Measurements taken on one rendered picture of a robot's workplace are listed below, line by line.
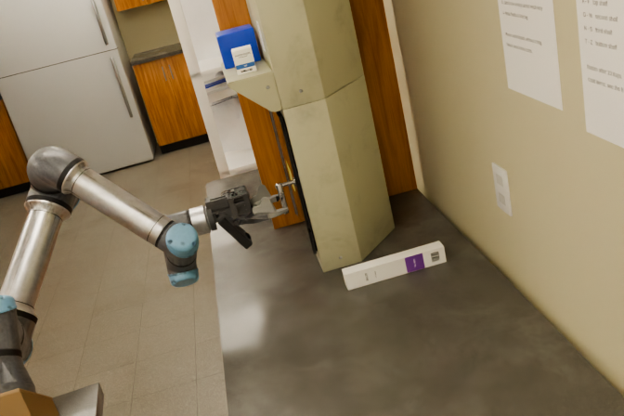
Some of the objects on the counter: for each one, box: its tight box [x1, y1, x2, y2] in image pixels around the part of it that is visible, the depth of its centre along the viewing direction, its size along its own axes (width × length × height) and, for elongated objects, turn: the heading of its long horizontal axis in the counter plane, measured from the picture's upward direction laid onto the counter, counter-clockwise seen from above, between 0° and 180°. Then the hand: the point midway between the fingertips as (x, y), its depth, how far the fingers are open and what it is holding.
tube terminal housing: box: [241, 0, 395, 272], centre depth 184 cm, size 25×32×77 cm
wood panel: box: [198, 0, 417, 229], centre depth 194 cm, size 49×3×140 cm, turn 130°
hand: (283, 204), depth 179 cm, fingers open, 10 cm apart
